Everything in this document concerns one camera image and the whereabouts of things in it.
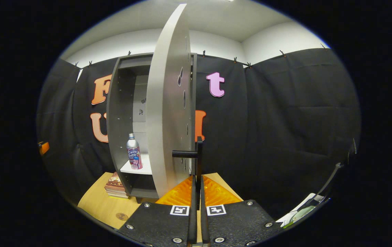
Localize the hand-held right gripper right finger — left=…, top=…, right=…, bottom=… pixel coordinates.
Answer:
left=200, top=174, right=284, bottom=247

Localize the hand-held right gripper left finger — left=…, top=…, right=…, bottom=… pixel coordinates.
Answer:
left=117, top=175, right=198, bottom=246

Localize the black cabinet door handle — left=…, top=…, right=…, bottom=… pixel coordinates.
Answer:
left=172, top=136, right=204, bottom=179

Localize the grey cabinet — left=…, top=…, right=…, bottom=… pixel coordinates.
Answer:
left=106, top=52, right=198, bottom=199

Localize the silver bottle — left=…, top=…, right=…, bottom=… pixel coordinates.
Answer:
left=127, top=133, right=143, bottom=170

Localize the white cabinet shelf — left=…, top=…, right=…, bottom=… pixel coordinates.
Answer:
left=120, top=153, right=153, bottom=175

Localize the brown cover book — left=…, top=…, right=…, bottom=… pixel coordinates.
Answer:
left=105, top=172, right=126, bottom=192

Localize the white paper sheet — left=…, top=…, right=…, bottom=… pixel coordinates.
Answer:
left=276, top=193, right=325, bottom=227

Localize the black backdrop cloth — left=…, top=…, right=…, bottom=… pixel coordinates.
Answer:
left=36, top=48, right=361, bottom=220

